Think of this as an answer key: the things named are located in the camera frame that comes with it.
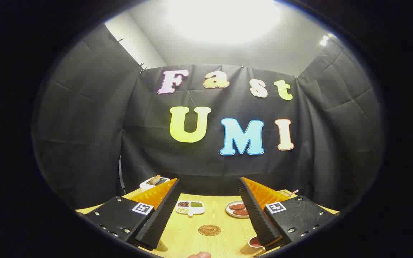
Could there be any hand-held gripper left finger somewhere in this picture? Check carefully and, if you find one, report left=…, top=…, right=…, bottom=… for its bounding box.
left=76, top=178, right=181, bottom=250

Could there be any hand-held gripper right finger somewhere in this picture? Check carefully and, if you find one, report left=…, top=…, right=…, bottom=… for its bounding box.
left=239, top=177, right=340, bottom=251

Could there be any beige cup with wooden handle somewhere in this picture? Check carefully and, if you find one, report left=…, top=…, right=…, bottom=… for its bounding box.
left=248, top=236, right=264, bottom=250

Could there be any round cork coaster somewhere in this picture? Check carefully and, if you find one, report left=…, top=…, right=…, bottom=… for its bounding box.
left=198, top=225, right=222, bottom=236

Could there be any white round plate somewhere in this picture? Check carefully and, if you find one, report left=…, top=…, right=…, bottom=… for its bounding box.
left=226, top=201, right=250, bottom=219

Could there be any white divided bean dish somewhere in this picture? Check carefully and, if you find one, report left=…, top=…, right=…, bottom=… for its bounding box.
left=175, top=200, right=205, bottom=217

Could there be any white toaster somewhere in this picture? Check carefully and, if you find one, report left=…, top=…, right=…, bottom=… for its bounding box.
left=139, top=176, right=171, bottom=193

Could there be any wooden table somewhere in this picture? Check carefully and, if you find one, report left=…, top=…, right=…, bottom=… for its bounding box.
left=76, top=189, right=340, bottom=258

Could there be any black backdrop cloth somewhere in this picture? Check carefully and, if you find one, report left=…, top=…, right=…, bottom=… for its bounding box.
left=33, top=23, right=386, bottom=212

